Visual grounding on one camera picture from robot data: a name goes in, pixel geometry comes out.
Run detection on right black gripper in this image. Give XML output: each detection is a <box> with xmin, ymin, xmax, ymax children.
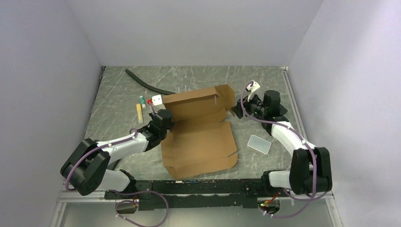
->
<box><xmin>231</xmin><ymin>91</ymin><xmax>267</xmax><ymax>119</ymax></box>

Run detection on brown cardboard box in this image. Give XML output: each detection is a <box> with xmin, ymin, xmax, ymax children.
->
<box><xmin>161</xmin><ymin>84</ymin><xmax>238</xmax><ymax>179</ymax></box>

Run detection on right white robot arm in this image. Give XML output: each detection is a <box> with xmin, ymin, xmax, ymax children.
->
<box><xmin>231</xmin><ymin>89</ymin><xmax>332</xmax><ymax>198</ymax></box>

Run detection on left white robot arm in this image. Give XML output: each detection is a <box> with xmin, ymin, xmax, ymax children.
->
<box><xmin>60</xmin><ymin>109</ymin><xmax>174</xmax><ymax>199</ymax></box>

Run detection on yellow marker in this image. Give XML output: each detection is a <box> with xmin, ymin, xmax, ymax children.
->
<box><xmin>136</xmin><ymin>104</ymin><xmax>144</xmax><ymax>124</ymax></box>

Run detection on green white glue stick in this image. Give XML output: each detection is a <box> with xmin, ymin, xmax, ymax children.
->
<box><xmin>139</xmin><ymin>96</ymin><xmax>147</xmax><ymax>109</ymax></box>

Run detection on clear plastic lid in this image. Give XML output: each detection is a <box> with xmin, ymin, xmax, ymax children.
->
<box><xmin>247</xmin><ymin>135</ymin><xmax>271</xmax><ymax>155</ymax></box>

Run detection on right black foam pad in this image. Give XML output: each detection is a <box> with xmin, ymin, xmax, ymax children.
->
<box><xmin>279</xmin><ymin>104</ymin><xmax>288</xmax><ymax>116</ymax></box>

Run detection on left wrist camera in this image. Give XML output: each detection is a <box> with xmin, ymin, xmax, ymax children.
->
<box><xmin>147</xmin><ymin>95</ymin><xmax>165</xmax><ymax>112</ymax></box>

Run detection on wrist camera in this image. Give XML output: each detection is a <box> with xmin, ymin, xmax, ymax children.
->
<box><xmin>147</xmin><ymin>95</ymin><xmax>165</xmax><ymax>112</ymax></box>
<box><xmin>245</xmin><ymin>80</ymin><xmax>261</xmax><ymax>102</ymax></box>

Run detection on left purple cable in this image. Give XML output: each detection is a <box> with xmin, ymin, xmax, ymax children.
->
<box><xmin>64</xmin><ymin>100</ymin><xmax>170</xmax><ymax>227</ymax></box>

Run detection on purple cable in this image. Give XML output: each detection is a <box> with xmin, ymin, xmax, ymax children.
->
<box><xmin>240</xmin><ymin>80</ymin><xmax>330</xmax><ymax>219</ymax></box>
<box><xmin>64</xmin><ymin>100</ymin><xmax>170</xmax><ymax>227</ymax></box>

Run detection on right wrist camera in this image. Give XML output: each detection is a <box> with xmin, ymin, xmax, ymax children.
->
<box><xmin>245</xmin><ymin>80</ymin><xmax>261</xmax><ymax>102</ymax></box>

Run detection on black corrugated hose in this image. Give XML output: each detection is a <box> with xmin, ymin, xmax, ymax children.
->
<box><xmin>124</xmin><ymin>69</ymin><xmax>176</xmax><ymax>95</ymax></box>

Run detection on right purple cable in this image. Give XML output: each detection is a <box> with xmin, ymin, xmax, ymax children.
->
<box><xmin>240</xmin><ymin>80</ymin><xmax>330</xmax><ymax>219</ymax></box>

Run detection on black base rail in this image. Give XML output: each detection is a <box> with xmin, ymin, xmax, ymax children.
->
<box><xmin>105</xmin><ymin>178</ymin><xmax>284</xmax><ymax>211</ymax></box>

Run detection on aluminium frame rail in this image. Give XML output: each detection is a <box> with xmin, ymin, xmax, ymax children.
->
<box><xmin>50</xmin><ymin>181</ymin><xmax>109</xmax><ymax>227</ymax></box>

